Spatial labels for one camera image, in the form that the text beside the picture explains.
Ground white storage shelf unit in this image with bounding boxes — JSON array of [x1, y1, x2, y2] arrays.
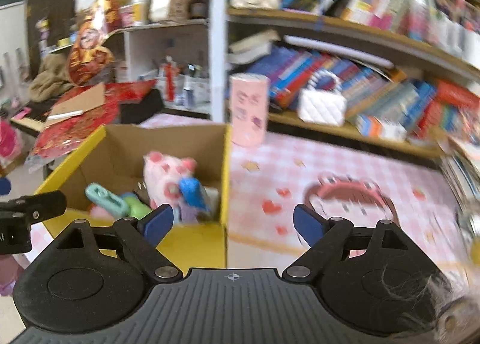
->
[[103, 19, 211, 118]]

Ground orange white medicine box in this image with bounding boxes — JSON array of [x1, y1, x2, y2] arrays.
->
[[355, 115, 407, 142]]

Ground wooden bookshelf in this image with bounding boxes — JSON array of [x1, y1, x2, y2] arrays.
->
[[226, 0, 479, 159]]

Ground teal utility knife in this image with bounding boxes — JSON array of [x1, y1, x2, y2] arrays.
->
[[85, 183, 130, 219]]

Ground stack of paper books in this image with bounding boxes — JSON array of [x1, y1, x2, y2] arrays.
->
[[439, 136, 479, 214]]

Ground brown cardboard sheet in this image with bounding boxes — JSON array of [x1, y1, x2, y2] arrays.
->
[[46, 83, 105, 126]]

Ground pink pig plush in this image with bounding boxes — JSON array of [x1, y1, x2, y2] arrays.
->
[[143, 151, 197, 209]]

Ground yellow cardboard box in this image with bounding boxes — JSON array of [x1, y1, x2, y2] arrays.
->
[[38, 124, 230, 272]]

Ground brown plush blanket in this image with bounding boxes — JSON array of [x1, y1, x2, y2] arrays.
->
[[28, 54, 75, 103]]

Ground white yellow bottle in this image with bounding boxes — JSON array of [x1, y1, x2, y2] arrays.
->
[[132, 0, 150, 26]]

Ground red decorative paper sheets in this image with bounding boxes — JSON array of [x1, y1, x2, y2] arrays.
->
[[25, 79, 164, 173]]

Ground red gold fortune poster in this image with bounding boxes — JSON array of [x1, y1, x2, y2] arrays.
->
[[67, 0, 122, 86]]

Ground electric keyboard piano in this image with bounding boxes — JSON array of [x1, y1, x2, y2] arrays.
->
[[9, 98, 58, 138]]

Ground pink chick plush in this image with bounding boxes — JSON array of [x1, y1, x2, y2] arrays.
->
[[89, 204, 115, 220]]

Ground white quilted mini handbag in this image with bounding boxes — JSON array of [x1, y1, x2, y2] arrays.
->
[[297, 69, 347, 127]]

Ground white rectangular box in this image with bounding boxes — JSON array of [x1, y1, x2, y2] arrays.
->
[[203, 187, 221, 218]]

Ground green dinosaur toy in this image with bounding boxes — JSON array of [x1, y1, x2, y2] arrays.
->
[[120, 193, 151, 220]]

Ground pink cylindrical canister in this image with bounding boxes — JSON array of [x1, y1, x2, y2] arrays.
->
[[229, 73, 270, 148]]

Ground pink checkered tablecloth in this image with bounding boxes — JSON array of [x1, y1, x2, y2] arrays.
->
[[40, 114, 469, 272]]

